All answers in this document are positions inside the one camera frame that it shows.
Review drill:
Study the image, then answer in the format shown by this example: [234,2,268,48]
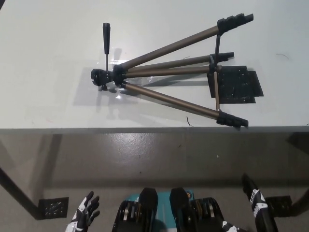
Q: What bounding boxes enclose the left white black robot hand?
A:
[63,190,101,232]

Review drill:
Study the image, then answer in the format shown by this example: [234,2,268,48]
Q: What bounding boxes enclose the bronze and black camera tripod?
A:
[91,13,255,129]

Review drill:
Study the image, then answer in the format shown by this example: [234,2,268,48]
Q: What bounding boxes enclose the clear tape patch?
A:
[74,60,145,107]

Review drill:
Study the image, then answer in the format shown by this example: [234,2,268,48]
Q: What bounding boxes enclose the black tape patch on table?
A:
[207,64,264,105]

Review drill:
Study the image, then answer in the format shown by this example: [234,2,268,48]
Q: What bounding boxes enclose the black table leg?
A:
[0,166,41,215]

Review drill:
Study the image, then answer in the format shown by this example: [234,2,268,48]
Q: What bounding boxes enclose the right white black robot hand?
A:
[241,173,268,218]

